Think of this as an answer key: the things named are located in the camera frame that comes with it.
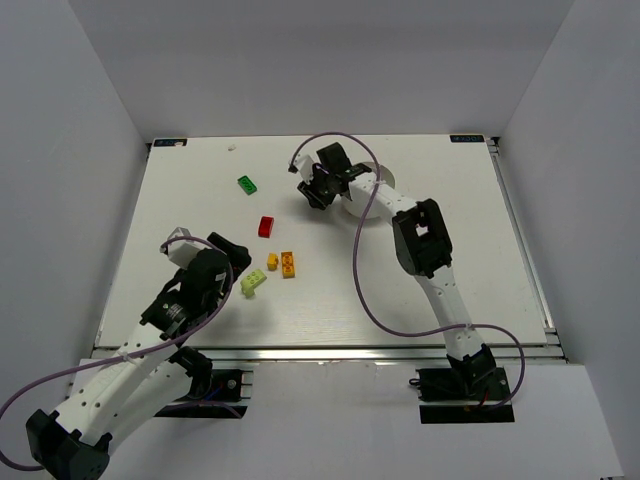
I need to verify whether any green lego plate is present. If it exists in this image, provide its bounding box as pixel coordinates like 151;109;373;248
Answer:
237;175;258;195

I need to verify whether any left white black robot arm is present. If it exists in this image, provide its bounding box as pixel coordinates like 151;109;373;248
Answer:
26;228;251;479

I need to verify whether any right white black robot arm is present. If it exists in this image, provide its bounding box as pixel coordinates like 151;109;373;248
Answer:
288;143;496;396

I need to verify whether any pale green lego brick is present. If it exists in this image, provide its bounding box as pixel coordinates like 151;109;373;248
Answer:
240;269;267;298

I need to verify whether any small orange lego brick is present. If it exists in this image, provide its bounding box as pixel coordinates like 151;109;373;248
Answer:
266;253;279;271

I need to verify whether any red lego brick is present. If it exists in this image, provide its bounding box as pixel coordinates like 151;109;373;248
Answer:
258;216;275;238

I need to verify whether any orange yellow lego brick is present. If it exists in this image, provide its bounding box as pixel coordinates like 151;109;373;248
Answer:
280;251;296;279

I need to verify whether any white round divided container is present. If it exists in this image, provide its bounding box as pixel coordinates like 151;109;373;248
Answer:
341;161;396;220

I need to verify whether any left blue table label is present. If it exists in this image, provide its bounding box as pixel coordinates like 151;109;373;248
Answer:
152;138;188;148

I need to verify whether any blue table label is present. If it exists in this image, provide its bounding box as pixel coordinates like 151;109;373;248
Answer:
152;138;188;148
449;134;485;143

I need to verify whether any right blue table label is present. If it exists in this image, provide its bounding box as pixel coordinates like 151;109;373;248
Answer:
449;134;485;143

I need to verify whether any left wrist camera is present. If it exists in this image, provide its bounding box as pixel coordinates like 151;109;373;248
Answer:
160;227;204;270

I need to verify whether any aluminium front rail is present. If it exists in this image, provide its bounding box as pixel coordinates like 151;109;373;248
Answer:
92;344;569;364

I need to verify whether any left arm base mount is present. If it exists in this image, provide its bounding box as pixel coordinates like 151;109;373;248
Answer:
155;369;252;419

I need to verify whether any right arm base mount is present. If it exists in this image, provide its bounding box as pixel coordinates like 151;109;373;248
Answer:
408;368;515;425

